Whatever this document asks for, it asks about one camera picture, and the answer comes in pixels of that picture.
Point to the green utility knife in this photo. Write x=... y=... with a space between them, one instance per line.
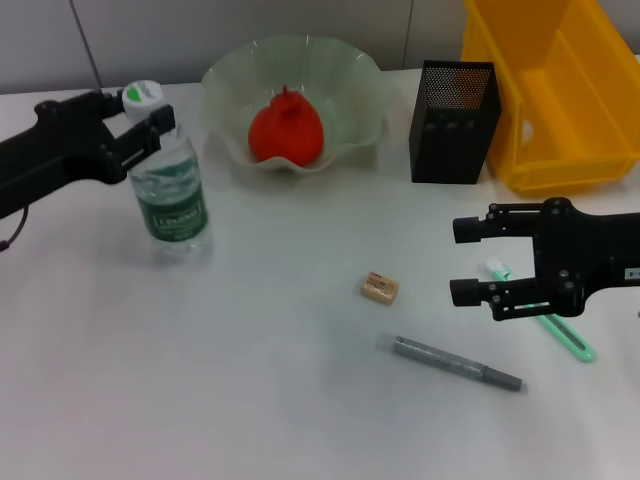
x=575 y=340

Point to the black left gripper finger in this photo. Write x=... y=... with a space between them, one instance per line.
x=107 y=105
x=142 y=140

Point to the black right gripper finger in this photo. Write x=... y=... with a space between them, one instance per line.
x=500 y=222
x=510 y=297

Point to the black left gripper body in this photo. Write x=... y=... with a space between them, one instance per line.
x=55 y=150

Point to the green glass fruit bowl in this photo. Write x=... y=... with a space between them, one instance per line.
x=350 y=100

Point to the black mesh pen holder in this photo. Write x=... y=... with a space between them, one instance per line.
x=450 y=135

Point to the yellow plastic bin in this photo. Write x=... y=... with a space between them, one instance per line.
x=575 y=100

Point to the orange fruit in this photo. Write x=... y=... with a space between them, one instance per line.
x=287 y=132

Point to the grey marker pen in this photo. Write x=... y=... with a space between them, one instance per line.
x=445 y=360

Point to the clear water bottle green label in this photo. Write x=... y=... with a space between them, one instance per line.
x=172 y=210

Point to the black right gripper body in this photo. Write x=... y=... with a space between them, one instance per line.
x=585 y=250

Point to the beige eraser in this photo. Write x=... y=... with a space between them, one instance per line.
x=379 y=288

